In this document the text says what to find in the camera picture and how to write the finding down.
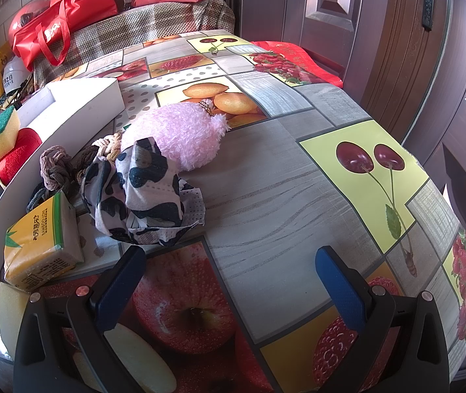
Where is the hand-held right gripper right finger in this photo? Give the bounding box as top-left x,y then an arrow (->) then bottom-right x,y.
315,246 -> 451,393

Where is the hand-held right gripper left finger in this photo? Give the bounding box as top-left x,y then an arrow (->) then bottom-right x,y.
14,246 -> 147,393

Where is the yellow green tissue pack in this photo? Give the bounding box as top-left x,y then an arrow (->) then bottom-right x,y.
4,190 -> 86,293

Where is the black white patterned cloth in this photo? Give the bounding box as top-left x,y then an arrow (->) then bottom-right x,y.
79,136 -> 208,247

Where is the brown braided hair tie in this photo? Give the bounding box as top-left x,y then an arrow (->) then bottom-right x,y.
38,145 -> 78,191

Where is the beige braided hair tie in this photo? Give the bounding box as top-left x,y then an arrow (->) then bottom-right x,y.
91,133 -> 125,160

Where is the pink plush toy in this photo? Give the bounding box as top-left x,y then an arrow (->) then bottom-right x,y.
120,100 -> 231,173

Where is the red plush apple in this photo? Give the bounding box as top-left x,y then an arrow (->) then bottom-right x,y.
0,128 -> 43,185

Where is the white storage box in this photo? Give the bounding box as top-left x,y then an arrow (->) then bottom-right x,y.
0,77 -> 125,308

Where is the fruit print tablecloth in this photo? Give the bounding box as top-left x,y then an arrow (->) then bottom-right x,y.
0,30 -> 466,393

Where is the flat red printed bag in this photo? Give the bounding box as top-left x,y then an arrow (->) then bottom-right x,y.
253,40 -> 344,88

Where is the white helmet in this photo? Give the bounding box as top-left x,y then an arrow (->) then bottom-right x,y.
1,55 -> 33,95

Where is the plaid checkered cloth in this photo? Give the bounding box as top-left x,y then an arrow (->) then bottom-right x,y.
32,0 -> 236,83

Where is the red tote bag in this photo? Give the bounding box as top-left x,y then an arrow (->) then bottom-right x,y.
12,0 -> 119,72

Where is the red helmet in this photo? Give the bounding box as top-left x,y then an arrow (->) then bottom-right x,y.
8,0 -> 53,42

